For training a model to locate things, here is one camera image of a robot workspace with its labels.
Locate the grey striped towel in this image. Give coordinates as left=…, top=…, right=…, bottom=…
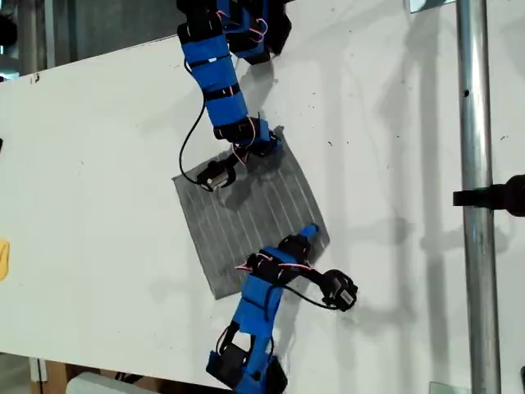
left=171, top=126, right=331, bottom=301

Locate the black clamp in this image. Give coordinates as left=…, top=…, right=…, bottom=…
left=452, top=174, right=525, bottom=218

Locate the white container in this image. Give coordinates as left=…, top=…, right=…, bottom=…
left=65, top=372, right=165, bottom=394

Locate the brown cardboard box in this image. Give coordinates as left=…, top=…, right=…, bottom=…
left=39, top=360, right=206, bottom=394

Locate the black round object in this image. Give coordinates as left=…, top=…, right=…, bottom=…
left=0, top=13, right=19, bottom=48

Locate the yellow object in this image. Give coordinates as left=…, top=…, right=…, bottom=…
left=0, top=239, right=11, bottom=282

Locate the camera black cable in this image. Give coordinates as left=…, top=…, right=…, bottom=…
left=178, top=94, right=208, bottom=186
left=281, top=284, right=342, bottom=312

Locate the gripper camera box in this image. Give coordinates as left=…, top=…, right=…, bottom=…
left=321, top=268, right=359, bottom=314
left=196, top=158, right=238, bottom=194

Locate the steel post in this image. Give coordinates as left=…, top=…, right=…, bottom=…
left=455, top=0, right=502, bottom=394

